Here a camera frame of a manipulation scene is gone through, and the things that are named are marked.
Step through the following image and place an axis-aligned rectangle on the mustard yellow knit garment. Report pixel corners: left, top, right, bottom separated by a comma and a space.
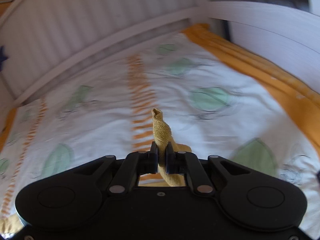
151, 108, 192, 187

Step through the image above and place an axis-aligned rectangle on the white leaf-print duvet cover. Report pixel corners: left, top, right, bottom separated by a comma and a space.
1, 33, 319, 238

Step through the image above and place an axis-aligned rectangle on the orange bed sheet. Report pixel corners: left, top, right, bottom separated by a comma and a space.
182, 23, 319, 152

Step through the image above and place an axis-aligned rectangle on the blue felt star decoration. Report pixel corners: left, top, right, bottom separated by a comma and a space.
0, 46, 9, 71

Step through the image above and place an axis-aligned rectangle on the white slatted bed frame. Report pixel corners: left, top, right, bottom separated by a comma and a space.
1, 0, 319, 120

